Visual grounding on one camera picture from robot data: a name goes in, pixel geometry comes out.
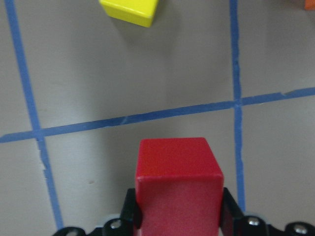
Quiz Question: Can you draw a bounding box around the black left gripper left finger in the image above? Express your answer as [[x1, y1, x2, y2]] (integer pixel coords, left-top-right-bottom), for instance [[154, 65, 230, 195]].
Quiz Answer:
[[119, 188, 142, 236]]

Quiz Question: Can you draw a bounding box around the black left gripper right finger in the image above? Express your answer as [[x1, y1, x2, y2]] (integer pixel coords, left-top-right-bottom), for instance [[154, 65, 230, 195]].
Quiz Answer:
[[220, 187, 244, 236]]

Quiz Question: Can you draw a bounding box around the red wooden block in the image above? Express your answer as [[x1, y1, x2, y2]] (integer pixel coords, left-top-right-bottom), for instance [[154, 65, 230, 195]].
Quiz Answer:
[[135, 138, 224, 236]]

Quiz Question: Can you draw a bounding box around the orange wooden block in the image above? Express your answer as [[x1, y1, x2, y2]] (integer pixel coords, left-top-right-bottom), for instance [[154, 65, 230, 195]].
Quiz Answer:
[[304, 0, 315, 10]]

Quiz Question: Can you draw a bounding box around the yellow wooden block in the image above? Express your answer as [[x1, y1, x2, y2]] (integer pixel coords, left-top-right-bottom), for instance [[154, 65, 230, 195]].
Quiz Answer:
[[98, 0, 159, 28]]

